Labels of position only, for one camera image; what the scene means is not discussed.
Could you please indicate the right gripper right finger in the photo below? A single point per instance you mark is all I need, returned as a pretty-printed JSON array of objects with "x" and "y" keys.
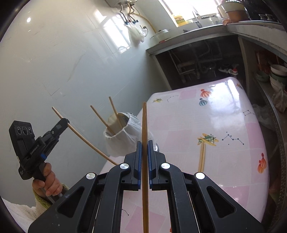
[{"x": 196, "y": 203}]

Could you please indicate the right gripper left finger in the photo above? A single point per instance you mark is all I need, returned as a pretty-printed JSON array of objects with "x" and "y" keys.
[{"x": 94, "y": 203}]

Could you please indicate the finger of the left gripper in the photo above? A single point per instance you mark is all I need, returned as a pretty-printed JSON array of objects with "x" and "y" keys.
[{"x": 60, "y": 127}]

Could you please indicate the bamboo chopstick three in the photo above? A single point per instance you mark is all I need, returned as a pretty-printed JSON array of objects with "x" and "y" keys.
[{"x": 87, "y": 142}]

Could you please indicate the bamboo chopstick four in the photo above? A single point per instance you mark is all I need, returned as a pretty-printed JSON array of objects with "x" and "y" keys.
[{"x": 200, "y": 156}]

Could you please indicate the bamboo chopstick five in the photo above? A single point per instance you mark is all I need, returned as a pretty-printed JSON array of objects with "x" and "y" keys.
[{"x": 203, "y": 158}]

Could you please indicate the bamboo chopstick one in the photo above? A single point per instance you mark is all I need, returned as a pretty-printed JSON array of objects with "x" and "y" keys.
[{"x": 103, "y": 121}]

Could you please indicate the cream ceramic spoon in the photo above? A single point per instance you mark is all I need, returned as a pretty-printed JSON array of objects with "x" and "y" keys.
[{"x": 117, "y": 125}]

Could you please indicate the single bamboo chopstick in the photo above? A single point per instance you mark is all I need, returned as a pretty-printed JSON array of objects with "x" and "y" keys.
[{"x": 115, "y": 112}]

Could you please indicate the left forearm white sleeve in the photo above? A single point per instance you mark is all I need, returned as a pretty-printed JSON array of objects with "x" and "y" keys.
[{"x": 25, "y": 215}]

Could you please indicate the person left hand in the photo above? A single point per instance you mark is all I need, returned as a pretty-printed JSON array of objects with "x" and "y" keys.
[{"x": 50, "y": 187}]

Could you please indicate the white plastic bag liner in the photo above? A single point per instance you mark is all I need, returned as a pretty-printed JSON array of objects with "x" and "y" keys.
[{"x": 125, "y": 141}]

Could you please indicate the steel utensil holder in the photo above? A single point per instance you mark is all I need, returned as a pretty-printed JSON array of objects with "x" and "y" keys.
[{"x": 156, "y": 147}]

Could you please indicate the pink floral tablecloth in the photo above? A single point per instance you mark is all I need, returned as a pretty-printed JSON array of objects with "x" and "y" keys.
[{"x": 219, "y": 116}]

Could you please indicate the hanging white plastic bag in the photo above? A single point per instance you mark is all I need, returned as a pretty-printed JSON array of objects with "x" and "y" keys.
[{"x": 136, "y": 34}]

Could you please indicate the white water heater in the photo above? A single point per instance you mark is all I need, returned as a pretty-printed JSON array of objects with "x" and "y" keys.
[{"x": 117, "y": 3}]

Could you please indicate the glass pot lid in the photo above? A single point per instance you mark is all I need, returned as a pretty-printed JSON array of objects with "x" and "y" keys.
[{"x": 161, "y": 35}]

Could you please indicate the stack of white bowls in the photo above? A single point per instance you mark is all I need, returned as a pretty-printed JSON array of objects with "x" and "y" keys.
[{"x": 279, "y": 73}]

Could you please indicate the yellow detergent bottle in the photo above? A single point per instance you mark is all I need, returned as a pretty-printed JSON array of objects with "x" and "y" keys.
[{"x": 180, "y": 21}]

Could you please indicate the sink faucet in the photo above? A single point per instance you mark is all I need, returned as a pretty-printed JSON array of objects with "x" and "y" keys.
[{"x": 197, "y": 21}]

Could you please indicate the brown clay pot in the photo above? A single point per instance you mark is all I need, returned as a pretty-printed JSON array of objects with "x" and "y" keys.
[{"x": 235, "y": 11}]

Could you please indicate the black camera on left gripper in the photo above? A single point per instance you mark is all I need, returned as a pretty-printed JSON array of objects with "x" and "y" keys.
[{"x": 22, "y": 137}]

